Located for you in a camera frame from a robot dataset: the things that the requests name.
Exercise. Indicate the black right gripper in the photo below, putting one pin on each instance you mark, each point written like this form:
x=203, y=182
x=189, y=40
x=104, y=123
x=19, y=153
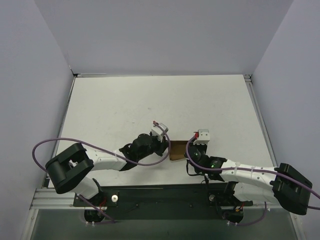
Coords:
x=194, y=150

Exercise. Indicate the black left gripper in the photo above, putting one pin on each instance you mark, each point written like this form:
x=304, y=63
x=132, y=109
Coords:
x=163, y=146

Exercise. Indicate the brown paper box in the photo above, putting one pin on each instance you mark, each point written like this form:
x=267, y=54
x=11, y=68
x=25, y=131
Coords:
x=177, y=149

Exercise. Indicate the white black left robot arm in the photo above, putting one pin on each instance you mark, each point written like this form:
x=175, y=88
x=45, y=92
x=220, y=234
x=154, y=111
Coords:
x=69, y=169

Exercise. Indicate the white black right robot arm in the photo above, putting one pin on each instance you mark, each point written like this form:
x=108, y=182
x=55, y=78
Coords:
x=283, y=184

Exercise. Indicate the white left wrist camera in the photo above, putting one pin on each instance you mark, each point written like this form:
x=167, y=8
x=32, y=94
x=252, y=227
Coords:
x=159, y=130

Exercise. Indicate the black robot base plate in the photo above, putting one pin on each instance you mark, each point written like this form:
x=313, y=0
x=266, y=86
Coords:
x=195, y=201

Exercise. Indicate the aluminium table edge rail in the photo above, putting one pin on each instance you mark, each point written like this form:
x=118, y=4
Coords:
x=249, y=84

